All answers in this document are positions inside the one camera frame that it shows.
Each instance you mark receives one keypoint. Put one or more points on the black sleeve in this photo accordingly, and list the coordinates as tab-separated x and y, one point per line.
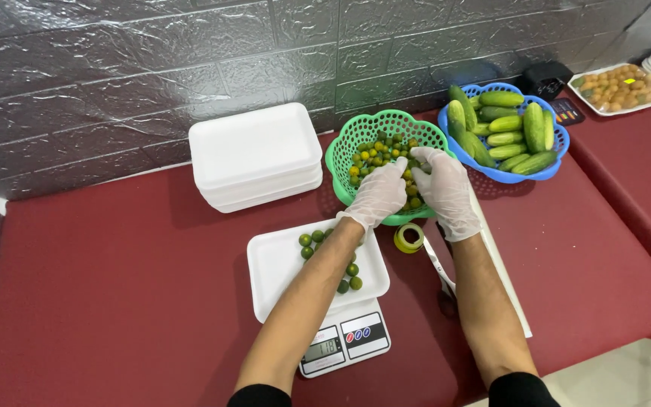
260	397
522	391

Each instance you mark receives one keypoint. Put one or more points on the pile of small limes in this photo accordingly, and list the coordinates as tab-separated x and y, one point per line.
379	155

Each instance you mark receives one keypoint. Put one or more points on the stack of white foam trays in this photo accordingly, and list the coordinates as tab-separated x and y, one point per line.
252	150

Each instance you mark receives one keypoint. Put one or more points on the white foam tray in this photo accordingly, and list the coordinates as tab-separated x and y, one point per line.
277	271

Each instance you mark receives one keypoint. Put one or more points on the black left sleeve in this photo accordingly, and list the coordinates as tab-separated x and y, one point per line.
260	397

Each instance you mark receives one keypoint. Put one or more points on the group of green limes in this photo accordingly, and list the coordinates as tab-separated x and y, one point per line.
307	246

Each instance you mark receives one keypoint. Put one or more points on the person's left fingers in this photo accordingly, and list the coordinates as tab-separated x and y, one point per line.
398	168

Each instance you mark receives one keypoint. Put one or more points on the black label printer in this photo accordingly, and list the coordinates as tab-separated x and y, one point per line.
546	79

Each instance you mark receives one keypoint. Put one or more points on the black right sleeve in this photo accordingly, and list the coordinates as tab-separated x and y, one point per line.
522	391

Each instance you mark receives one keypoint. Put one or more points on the person's right hand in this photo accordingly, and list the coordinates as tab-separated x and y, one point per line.
448	192

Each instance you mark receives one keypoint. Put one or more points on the green plastic basket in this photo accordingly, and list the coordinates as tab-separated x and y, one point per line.
354	141

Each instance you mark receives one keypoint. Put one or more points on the wrapped tray of brown fruit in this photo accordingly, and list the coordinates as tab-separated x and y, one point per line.
619	87

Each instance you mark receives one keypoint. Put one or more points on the blue plastic basket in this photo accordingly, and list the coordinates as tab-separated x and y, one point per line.
534	175

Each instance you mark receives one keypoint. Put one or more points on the yellow green tape roll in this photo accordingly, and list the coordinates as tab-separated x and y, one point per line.
409	238

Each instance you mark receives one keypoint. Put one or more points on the white digital kitchen scale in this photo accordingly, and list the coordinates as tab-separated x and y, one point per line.
354	336

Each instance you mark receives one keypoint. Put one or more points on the dark card with coloured marks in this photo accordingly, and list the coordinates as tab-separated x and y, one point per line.
567	111

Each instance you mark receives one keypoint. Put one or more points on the person's left hand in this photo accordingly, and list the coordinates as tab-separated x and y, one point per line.
375	196

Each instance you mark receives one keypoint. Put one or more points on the pile of green cucumbers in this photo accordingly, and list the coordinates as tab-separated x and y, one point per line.
506	133

